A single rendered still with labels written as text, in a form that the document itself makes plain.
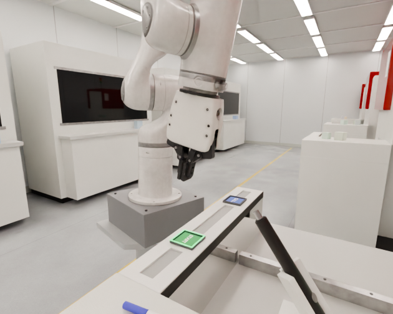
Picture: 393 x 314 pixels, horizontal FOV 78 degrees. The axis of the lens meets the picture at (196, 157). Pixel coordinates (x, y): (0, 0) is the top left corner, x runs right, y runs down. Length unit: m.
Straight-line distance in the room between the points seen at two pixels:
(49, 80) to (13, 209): 1.50
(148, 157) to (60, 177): 2.83
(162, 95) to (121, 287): 0.56
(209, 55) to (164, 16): 0.09
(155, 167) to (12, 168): 2.39
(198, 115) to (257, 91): 8.36
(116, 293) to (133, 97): 0.55
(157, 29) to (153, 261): 0.39
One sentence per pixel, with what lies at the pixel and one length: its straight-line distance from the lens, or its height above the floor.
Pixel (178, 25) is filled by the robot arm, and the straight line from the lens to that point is 0.40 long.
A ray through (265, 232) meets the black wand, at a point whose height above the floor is 1.13.
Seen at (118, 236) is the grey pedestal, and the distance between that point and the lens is 0.89.
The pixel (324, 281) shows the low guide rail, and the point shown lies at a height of 0.85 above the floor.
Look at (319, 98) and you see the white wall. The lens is 8.39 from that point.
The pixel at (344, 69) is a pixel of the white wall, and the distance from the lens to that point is 8.43.
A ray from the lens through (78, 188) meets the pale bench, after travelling 3.49.
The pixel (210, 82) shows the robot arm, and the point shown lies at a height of 1.28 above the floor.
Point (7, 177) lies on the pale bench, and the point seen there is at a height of 0.55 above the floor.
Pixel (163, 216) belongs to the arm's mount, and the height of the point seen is 0.90.
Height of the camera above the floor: 1.24
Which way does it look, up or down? 11 degrees down
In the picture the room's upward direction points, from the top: straight up
